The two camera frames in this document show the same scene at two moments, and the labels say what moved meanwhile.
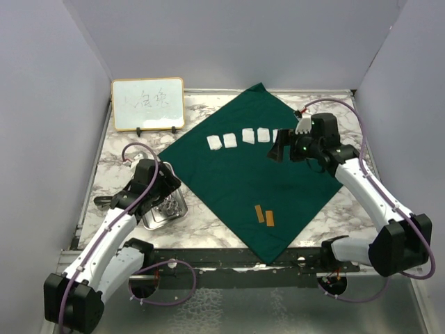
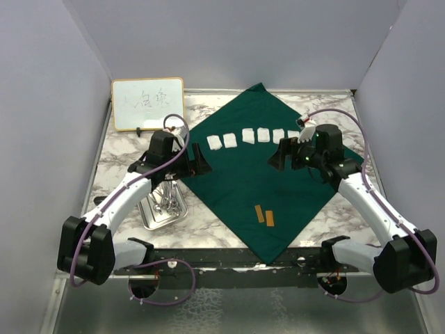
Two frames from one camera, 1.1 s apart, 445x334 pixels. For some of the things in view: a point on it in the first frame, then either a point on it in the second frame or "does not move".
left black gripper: x=170 y=183 to x=197 y=166
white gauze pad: x=248 y=136 does not move
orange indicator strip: x=269 y=217 does not move
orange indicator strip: x=259 y=213 does not move
